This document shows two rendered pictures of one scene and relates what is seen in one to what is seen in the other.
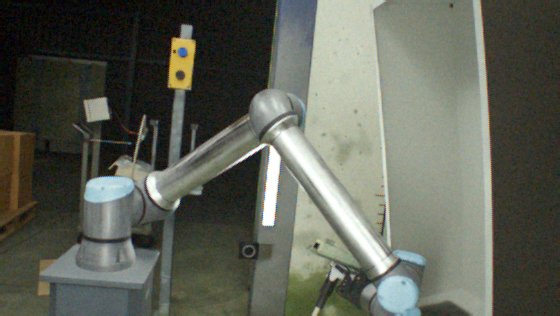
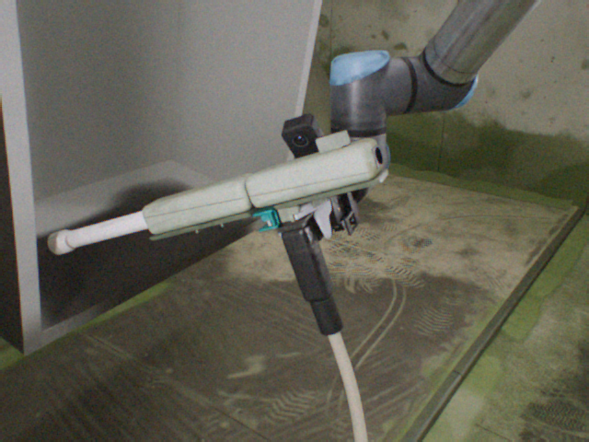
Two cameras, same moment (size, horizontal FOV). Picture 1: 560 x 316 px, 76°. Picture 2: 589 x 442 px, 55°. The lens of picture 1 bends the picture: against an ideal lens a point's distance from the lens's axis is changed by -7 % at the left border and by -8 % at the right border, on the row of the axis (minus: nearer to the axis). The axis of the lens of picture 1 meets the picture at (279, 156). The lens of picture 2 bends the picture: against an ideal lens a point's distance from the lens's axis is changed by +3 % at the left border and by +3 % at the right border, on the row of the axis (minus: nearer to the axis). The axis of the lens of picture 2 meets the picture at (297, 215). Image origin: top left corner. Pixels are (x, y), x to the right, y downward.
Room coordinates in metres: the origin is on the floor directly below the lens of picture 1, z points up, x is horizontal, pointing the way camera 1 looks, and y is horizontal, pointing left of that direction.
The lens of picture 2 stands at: (1.68, 0.19, 0.93)
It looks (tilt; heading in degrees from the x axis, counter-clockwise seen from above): 23 degrees down; 225
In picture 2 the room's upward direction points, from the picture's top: straight up
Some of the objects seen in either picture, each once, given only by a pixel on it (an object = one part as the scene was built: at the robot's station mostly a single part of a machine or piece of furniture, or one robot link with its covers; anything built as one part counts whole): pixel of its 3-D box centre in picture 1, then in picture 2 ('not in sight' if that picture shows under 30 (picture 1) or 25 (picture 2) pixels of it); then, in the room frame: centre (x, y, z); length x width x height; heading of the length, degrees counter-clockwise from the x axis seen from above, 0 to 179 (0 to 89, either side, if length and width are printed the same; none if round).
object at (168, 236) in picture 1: (173, 176); not in sight; (2.09, 0.57, 0.82); 0.06 x 0.06 x 1.64; 9
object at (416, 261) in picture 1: (404, 275); (364, 92); (0.99, -0.37, 0.77); 0.12 x 0.09 x 0.12; 157
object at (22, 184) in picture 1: (10, 186); not in sight; (3.56, 2.63, 0.33); 0.38 x 0.29 x 0.36; 16
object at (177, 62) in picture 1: (182, 64); not in sight; (2.03, 0.56, 1.42); 0.12 x 0.06 x 0.26; 99
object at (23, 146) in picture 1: (12, 150); not in sight; (3.55, 2.62, 0.69); 0.38 x 0.29 x 0.36; 14
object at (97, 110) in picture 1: (115, 170); not in sight; (3.36, 1.45, 0.64); 0.73 x 0.50 x 1.27; 109
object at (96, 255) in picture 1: (106, 246); not in sight; (1.20, 0.53, 0.69); 0.19 x 0.19 x 0.10
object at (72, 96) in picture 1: (58, 105); not in sight; (10.00, 6.08, 1.29); 2.44 x 0.03 x 2.53; 99
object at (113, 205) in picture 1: (110, 205); not in sight; (1.21, 0.53, 0.83); 0.17 x 0.15 x 0.18; 157
